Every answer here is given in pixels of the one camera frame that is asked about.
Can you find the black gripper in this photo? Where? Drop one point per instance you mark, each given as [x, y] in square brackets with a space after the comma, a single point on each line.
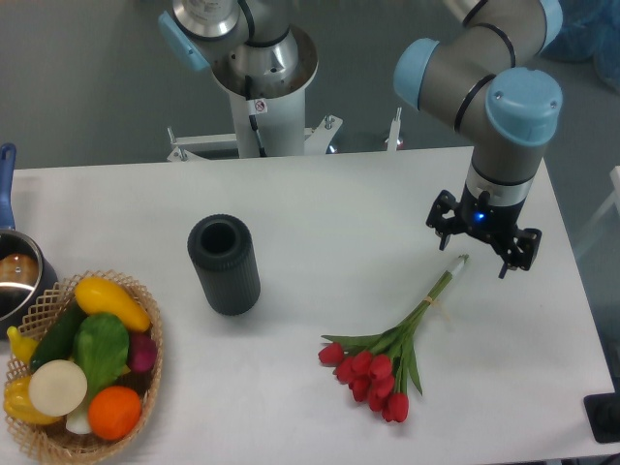
[477, 217]

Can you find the red tulip bouquet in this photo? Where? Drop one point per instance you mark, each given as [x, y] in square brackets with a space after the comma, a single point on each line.
[378, 368]

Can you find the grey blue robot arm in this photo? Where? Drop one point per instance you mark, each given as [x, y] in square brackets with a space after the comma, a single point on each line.
[479, 85]

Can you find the black device at edge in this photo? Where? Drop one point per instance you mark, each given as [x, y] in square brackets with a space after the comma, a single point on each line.
[603, 414]

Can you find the blue plastic bag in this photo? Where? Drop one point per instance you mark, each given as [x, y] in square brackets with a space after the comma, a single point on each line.
[590, 32]

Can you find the dark grey ribbed vase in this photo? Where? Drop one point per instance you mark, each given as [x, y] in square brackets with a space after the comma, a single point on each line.
[221, 249]

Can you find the purple red radish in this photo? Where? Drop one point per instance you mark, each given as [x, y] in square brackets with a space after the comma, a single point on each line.
[142, 353]

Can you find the yellow squash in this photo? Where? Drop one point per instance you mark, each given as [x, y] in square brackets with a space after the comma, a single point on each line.
[97, 295]

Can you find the green lettuce leaf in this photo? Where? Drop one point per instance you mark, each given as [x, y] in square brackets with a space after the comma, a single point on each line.
[101, 349]

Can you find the orange fruit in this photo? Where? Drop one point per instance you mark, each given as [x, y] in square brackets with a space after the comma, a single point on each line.
[114, 412]

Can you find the dark green cucumber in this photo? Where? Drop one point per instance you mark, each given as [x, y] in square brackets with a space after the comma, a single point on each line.
[58, 341]

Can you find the white leek stalk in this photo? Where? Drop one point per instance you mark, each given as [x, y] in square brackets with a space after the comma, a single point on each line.
[77, 421]

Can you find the white round onion slice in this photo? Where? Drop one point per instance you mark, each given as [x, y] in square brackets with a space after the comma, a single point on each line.
[57, 388]

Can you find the woven wicker basket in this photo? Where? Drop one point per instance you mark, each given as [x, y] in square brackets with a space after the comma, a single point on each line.
[54, 443]

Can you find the yellow bell pepper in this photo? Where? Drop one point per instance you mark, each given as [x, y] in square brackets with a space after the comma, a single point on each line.
[17, 404]

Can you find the white frame at right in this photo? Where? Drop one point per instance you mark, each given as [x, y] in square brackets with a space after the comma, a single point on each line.
[601, 221]

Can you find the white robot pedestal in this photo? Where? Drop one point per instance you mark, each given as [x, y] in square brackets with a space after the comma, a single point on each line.
[266, 87]

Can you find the blue handled saucepan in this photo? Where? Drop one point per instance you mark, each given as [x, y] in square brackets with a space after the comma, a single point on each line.
[25, 272]

